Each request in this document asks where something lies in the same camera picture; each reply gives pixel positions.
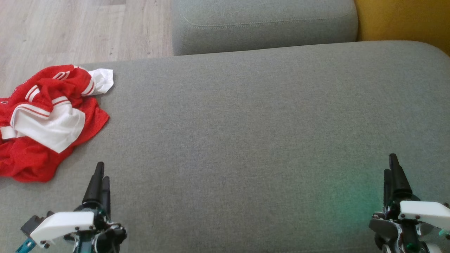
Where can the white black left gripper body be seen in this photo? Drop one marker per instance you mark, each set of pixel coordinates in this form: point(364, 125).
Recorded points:
point(66, 223)

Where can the large yellow sofa back cushion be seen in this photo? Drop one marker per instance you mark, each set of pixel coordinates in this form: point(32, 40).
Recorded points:
point(404, 21)

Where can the large grey sofa seat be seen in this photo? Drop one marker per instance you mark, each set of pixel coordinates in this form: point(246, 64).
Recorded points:
point(246, 140)

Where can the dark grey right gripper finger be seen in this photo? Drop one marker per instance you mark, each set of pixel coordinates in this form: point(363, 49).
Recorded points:
point(400, 182)
point(387, 189)

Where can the grey seamed sofa cushion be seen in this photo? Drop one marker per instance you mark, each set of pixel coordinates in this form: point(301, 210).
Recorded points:
point(263, 24)

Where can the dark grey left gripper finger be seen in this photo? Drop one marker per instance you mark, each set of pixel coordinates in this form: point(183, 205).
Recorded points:
point(107, 196)
point(94, 189)

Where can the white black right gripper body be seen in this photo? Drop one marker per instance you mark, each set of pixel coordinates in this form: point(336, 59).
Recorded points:
point(425, 212)

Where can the red white basketball jersey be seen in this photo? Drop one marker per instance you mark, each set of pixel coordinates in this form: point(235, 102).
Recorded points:
point(49, 126)

